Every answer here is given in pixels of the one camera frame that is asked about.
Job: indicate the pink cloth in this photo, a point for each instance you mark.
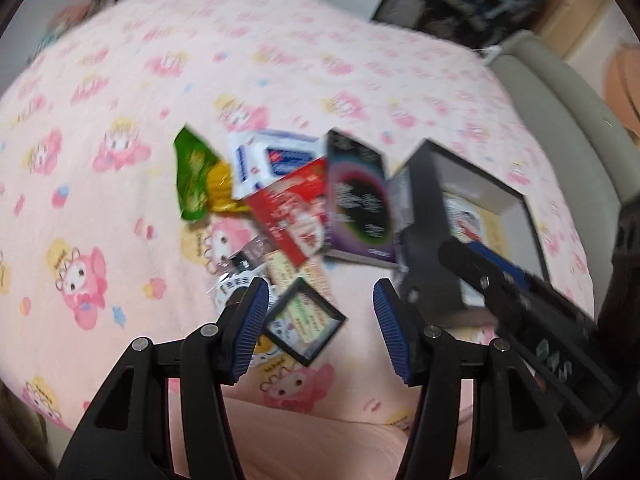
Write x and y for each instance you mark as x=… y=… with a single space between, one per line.
x=300 y=440

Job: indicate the cartoon card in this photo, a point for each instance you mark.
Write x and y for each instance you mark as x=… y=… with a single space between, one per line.
x=467 y=220

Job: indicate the green snack packet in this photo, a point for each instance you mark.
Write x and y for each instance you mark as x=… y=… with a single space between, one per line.
x=192 y=175

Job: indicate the grey padded bed frame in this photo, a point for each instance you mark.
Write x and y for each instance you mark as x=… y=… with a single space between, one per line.
x=565 y=120

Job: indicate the cream patterned packet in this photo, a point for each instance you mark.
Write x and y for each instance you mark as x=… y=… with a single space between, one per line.
x=290 y=270

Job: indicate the clear plastic packet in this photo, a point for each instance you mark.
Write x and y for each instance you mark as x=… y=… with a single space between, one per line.
x=240 y=265

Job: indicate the purple and black box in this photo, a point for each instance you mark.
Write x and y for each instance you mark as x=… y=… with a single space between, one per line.
x=357 y=200

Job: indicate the pink cartoon printed blanket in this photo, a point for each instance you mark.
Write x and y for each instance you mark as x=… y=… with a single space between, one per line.
x=125 y=85

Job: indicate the orange round object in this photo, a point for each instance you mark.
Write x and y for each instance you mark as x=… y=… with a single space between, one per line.
x=622 y=85

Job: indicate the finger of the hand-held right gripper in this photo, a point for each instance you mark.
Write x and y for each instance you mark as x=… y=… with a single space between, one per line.
x=465 y=265
x=502 y=262

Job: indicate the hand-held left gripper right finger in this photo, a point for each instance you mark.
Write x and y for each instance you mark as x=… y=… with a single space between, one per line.
x=387 y=325

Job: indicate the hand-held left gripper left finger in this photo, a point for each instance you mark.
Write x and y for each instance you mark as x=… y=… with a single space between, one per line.
x=250 y=325

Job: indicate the red packet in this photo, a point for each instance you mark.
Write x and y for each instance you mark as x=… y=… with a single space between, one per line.
x=285 y=210

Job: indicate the yellow snack packet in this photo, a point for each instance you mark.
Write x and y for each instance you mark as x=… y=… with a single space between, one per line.
x=222 y=190

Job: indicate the white and blue wipes pack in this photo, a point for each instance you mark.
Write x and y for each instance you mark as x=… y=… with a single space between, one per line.
x=250 y=160

